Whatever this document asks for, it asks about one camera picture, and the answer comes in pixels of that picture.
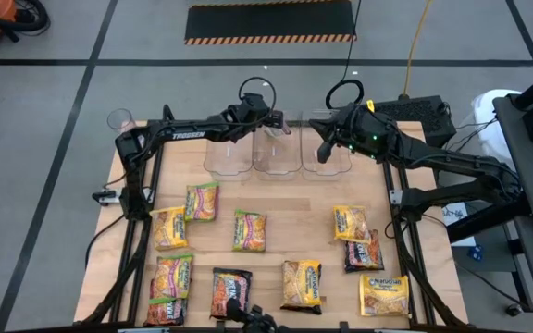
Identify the black aluminium table frame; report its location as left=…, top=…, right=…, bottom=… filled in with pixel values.
left=79, top=118, right=469, bottom=333

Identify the yellow hanging cable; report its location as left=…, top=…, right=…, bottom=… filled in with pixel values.
left=402, top=0, right=434, bottom=99

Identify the white paper sheet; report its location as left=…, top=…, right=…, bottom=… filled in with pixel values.
left=440, top=202, right=478, bottom=248

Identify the black hanging cable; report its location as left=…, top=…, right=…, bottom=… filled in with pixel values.
left=324, top=0, right=366, bottom=111

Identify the orange noodle pack green band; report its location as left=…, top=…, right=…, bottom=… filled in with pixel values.
left=143, top=278, right=189, bottom=328

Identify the clear plastic bin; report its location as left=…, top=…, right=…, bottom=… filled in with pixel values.
left=301, top=110, right=354, bottom=182
left=252, top=110, right=304, bottom=181
left=203, top=110, right=254, bottom=182

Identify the black yellow striped floor mat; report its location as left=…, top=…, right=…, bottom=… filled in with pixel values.
left=183, top=0, right=358, bottom=46

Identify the black device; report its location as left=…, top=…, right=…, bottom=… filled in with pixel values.
left=226, top=298, right=291, bottom=333

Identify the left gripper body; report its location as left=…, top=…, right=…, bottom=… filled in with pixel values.
left=227, top=93, right=277, bottom=140

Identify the clear plastic cup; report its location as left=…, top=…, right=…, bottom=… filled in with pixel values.
left=106, top=107, right=137, bottom=135

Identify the yellow chicken ramen pack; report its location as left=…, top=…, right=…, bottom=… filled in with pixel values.
left=149, top=205, right=190, bottom=253
left=332, top=204, right=372, bottom=245
left=280, top=259, right=323, bottom=310
left=357, top=273, right=410, bottom=319

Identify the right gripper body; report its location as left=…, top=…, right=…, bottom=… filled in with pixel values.
left=333, top=102, right=395, bottom=161

